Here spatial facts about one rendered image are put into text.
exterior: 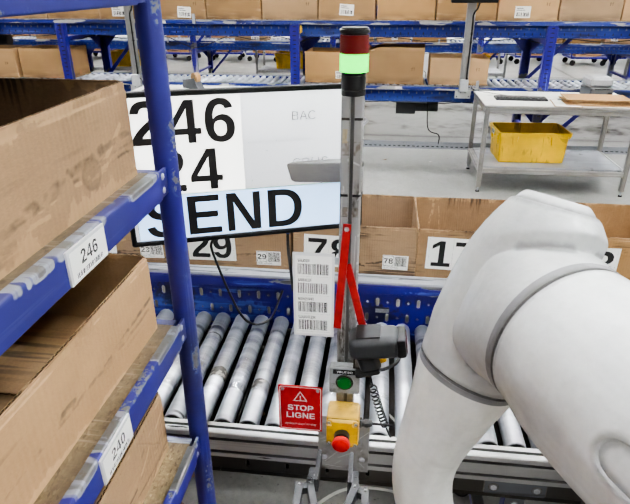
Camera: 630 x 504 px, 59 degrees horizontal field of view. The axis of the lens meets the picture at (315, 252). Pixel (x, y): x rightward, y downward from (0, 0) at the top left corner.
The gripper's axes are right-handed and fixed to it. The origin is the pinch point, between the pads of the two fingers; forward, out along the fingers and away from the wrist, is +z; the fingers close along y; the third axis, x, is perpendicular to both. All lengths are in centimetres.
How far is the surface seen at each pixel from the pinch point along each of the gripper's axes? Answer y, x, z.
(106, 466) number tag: 18, -38, -38
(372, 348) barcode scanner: -5.7, -11.9, 20.8
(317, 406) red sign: 6.0, 8.7, 25.9
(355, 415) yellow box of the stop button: -2.8, 7.3, 22.4
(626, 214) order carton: -90, -7, 116
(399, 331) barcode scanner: -11.0, -13.9, 24.5
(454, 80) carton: -75, 10, 514
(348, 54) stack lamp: 1, -67, 27
